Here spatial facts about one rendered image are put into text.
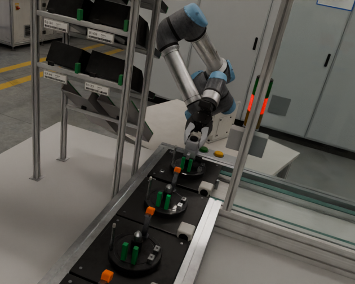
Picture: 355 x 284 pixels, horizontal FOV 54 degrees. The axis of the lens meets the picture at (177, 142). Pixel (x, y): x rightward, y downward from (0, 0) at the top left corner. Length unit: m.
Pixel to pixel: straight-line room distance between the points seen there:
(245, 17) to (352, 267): 3.31
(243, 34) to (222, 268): 3.36
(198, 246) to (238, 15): 3.42
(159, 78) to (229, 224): 3.51
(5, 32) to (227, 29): 3.79
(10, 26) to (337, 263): 5.88
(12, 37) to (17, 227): 5.38
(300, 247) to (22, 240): 0.87
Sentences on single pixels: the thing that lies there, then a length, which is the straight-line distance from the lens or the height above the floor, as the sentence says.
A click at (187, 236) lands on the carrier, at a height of 0.98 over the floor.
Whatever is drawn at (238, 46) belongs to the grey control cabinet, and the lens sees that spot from 4.23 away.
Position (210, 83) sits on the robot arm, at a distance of 1.43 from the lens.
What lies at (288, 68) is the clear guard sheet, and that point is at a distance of 1.01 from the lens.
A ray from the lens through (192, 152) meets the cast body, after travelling 1.28.
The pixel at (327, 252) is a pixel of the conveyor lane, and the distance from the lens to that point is 1.26.
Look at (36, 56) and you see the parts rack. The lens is 1.22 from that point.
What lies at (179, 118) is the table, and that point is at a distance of 2.10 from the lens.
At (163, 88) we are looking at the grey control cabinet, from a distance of 4.58.
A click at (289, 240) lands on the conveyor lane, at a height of 0.92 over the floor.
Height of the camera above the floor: 1.65
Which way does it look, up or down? 26 degrees down
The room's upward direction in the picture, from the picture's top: 11 degrees clockwise
